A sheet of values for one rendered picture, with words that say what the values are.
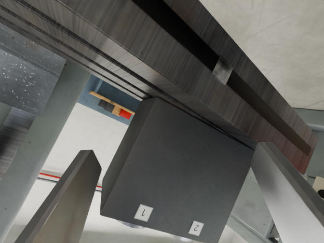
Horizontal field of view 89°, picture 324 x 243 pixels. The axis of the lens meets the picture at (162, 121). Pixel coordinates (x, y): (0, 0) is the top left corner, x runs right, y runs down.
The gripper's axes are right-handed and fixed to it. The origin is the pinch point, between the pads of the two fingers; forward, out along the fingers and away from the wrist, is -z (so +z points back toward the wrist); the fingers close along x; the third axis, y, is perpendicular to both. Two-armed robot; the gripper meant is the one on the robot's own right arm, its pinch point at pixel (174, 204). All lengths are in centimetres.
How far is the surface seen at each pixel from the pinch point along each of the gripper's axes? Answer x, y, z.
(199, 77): -3.0, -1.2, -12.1
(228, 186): -9.1, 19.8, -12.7
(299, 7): -76, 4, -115
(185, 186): -1.5, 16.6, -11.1
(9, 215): 52, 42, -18
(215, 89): -4.8, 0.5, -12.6
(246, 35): -62, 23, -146
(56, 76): 31, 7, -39
